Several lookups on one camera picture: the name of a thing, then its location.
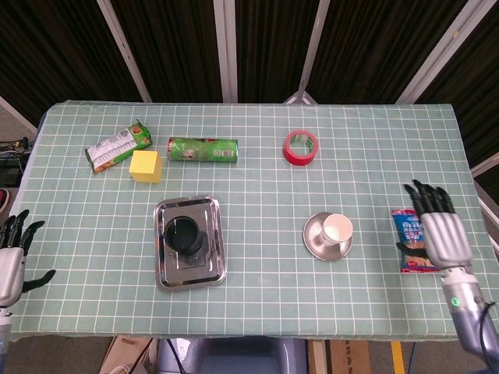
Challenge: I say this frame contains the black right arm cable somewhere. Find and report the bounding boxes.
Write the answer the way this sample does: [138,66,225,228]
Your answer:
[476,302,499,374]

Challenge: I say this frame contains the white paper cup stack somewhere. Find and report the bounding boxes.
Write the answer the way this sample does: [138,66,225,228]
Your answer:
[321,213,354,246]

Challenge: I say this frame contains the white metal frame post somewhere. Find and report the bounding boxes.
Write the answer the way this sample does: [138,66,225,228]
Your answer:
[470,153,499,178]
[213,0,239,104]
[96,0,152,104]
[473,182,499,219]
[283,0,331,105]
[396,0,484,105]
[0,95,38,136]

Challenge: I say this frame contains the yellow cube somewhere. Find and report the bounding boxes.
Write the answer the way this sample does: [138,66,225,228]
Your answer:
[129,150,164,185]

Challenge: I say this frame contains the green checkered tablecloth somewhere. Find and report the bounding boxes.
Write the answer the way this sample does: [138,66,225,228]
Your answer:
[0,100,499,344]

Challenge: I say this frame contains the rectangular steel tray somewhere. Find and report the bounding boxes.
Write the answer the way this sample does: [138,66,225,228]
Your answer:
[153,196,228,290]

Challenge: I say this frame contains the brown cardboard box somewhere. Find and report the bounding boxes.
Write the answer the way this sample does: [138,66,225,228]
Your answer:
[99,337,154,374]
[307,340,372,374]

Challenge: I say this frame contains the green chips can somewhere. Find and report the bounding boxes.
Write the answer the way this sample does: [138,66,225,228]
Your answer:
[167,136,239,164]

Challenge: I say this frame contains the black cable bundle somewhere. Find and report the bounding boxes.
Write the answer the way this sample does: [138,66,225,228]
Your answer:
[0,136,31,188]

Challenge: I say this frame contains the round steel plate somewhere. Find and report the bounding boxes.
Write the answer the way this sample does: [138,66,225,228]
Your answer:
[303,212,354,261]

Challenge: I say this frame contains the blue snack bag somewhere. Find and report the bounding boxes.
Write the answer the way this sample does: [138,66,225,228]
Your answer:
[391,208,449,275]

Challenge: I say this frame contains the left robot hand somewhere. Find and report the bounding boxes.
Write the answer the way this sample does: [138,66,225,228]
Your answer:
[0,209,57,307]

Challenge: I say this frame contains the black mesh pen holder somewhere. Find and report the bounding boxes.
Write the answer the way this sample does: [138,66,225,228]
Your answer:
[162,216,211,258]

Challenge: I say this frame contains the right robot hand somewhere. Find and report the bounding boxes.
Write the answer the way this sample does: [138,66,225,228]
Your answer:
[395,178,475,273]

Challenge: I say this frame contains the green white snack packet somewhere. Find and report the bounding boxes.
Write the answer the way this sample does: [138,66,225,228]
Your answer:
[84,119,154,175]

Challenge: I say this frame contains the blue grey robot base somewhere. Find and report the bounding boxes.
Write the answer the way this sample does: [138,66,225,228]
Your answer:
[155,337,310,374]

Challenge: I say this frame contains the red tape roll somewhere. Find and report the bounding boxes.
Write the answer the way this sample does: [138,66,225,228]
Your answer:
[282,129,320,168]

